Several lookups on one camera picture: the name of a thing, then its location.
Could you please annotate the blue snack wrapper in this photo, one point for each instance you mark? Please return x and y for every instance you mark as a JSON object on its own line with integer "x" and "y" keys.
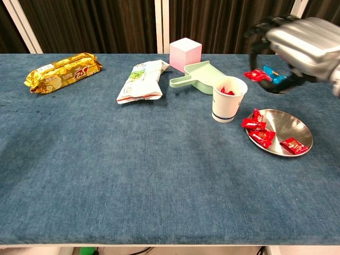
{"x": 275, "y": 74}

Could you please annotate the bright green object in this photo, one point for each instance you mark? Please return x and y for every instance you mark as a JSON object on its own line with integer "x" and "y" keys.
{"x": 87, "y": 251}

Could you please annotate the blue felt table cover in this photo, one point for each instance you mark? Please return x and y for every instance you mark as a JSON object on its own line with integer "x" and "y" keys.
{"x": 132, "y": 172}

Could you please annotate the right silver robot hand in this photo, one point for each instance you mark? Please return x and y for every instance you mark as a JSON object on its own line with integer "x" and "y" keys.
{"x": 305, "y": 45}

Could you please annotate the gold biscuit packet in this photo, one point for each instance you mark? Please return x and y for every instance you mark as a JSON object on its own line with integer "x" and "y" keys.
{"x": 61, "y": 73}

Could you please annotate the metal bowl with candies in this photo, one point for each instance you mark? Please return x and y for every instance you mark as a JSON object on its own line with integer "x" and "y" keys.
{"x": 289, "y": 125}

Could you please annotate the red candy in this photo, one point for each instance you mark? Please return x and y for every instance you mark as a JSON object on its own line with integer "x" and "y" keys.
{"x": 294, "y": 145}
{"x": 256, "y": 75}
{"x": 257, "y": 114}
{"x": 252, "y": 124}
{"x": 228, "y": 91}
{"x": 265, "y": 134}
{"x": 261, "y": 141}

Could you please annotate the green plastic dustpan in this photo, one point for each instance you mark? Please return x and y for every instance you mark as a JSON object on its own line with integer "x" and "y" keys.
{"x": 202, "y": 74}

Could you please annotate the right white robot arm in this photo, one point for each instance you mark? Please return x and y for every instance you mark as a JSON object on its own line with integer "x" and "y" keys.
{"x": 336, "y": 85}

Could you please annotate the white green snack bag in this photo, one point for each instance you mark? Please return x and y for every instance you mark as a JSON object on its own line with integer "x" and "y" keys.
{"x": 140, "y": 82}

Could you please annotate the white paper cup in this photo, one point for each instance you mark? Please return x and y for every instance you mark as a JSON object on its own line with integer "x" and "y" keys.
{"x": 225, "y": 109}

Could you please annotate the pink cube box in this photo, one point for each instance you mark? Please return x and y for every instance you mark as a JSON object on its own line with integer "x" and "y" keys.
{"x": 184, "y": 55}

